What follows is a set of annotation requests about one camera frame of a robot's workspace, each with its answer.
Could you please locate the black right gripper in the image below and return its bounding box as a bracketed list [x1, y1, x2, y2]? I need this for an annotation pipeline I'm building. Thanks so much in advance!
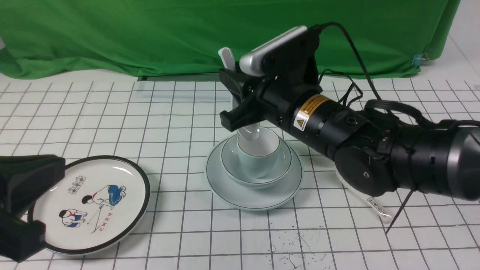
[218, 27, 372, 158]

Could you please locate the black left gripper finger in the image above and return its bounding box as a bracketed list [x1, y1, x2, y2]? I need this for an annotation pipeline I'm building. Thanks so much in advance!
[0, 155, 66, 263]

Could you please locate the plain white spoon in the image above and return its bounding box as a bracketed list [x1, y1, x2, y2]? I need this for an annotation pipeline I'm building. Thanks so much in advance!
[218, 47, 261, 141]

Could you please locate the pale blue cup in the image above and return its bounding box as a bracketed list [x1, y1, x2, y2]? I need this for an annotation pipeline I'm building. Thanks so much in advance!
[236, 126, 281, 178]

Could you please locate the pale blue bowl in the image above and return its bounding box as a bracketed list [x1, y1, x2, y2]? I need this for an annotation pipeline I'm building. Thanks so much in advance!
[220, 134, 293, 189]

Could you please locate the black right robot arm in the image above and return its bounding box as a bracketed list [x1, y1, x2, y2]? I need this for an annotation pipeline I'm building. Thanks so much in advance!
[219, 22, 479, 201]

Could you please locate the white grid tablecloth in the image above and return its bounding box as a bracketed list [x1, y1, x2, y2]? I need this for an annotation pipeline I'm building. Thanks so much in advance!
[0, 81, 479, 270]

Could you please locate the black-rimmed cartoon plate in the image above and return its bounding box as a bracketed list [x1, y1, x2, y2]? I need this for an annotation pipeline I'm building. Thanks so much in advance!
[27, 155, 150, 256]

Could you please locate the pale blue plate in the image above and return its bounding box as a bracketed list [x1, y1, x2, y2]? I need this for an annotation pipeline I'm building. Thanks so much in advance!
[204, 135, 304, 212]

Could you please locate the green backdrop cloth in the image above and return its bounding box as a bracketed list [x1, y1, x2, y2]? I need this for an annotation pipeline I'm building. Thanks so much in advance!
[0, 0, 460, 79]

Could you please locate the white spoon with label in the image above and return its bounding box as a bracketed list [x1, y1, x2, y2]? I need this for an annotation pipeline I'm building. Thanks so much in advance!
[366, 196, 393, 224]

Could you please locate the blue binder clip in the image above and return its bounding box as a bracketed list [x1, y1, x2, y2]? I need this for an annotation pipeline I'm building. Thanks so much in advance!
[410, 53, 431, 67]

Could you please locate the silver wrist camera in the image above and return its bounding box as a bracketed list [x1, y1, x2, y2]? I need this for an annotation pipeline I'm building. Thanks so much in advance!
[239, 25, 308, 77]

